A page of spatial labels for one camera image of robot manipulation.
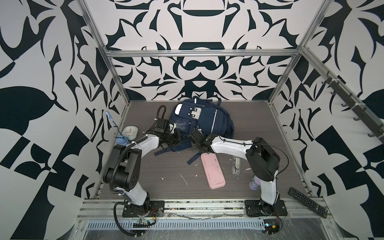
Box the navy blue student backpack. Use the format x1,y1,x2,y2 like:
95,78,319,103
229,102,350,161
147,97,235,156

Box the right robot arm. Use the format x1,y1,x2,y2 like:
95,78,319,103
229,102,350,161
189,130,280,216

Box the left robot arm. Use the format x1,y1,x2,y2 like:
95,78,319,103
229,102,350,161
103,105,183,213

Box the white round alarm clock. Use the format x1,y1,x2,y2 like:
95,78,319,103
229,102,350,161
122,126,139,141

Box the clear plastic pen box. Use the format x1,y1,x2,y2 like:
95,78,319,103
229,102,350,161
232,156,241,175

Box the pink pencil case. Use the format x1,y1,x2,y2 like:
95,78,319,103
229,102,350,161
201,153,226,190

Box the small green circuit board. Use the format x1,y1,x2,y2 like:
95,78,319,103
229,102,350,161
262,221,281,235

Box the black remote control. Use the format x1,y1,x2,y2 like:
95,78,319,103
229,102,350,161
288,187,328,219

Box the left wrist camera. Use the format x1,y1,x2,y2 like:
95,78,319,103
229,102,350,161
155,119,177,134

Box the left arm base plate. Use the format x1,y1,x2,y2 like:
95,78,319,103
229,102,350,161
123,201,165,218

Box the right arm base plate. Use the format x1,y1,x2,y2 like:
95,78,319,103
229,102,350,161
244,200,288,218

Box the white slotted cable duct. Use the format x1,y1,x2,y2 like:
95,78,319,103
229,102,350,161
87,219,265,231

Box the wall hook rack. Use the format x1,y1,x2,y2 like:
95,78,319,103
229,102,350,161
322,71,384,144

